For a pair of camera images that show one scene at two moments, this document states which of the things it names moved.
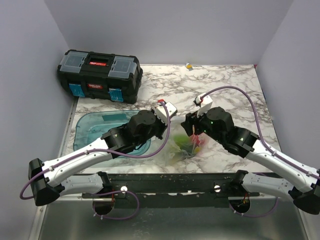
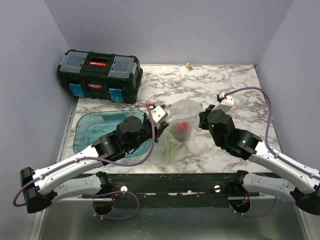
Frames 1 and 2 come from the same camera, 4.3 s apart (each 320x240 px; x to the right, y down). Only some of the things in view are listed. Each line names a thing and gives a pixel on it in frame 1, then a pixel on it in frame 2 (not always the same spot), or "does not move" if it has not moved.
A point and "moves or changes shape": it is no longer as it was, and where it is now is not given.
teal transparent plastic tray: [91, 126] does not move
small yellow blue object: [189, 66] does not move
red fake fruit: [196, 139] → [182, 126]
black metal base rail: [184, 189] does not move
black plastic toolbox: [100, 75] does not move
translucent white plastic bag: [180, 146] moves or changes shape
